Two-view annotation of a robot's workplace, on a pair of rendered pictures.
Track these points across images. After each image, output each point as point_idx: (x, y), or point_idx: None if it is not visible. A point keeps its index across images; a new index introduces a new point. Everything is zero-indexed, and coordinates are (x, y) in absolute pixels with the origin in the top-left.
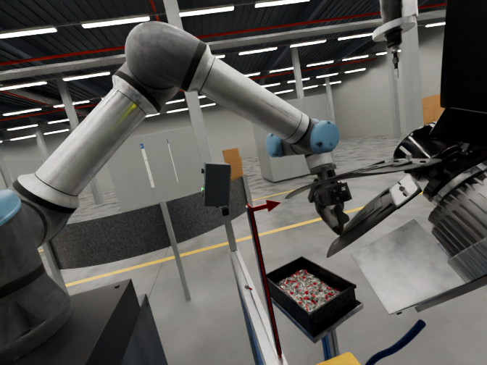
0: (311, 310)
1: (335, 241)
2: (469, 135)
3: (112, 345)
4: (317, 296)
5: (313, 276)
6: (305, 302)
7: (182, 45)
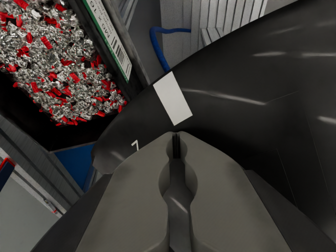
0: (59, 119)
1: (146, 127)
2: None
3: None
4: (76, 97)
5: (79, 25)
6: (49, 101)
7: None
